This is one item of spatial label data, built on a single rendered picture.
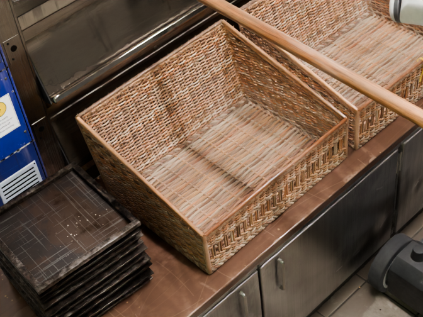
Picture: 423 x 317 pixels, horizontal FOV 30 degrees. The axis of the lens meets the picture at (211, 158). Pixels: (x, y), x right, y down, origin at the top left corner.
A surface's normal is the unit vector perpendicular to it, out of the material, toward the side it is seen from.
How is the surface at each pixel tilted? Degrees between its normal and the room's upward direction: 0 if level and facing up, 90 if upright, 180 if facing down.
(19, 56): 90
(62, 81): 70
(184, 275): 0
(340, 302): 0
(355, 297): 0
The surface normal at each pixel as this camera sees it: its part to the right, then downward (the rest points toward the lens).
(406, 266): -0.58, -0.11
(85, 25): 0.61, 0.20
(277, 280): 0.69, 0.47
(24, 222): -0.10, -0.70
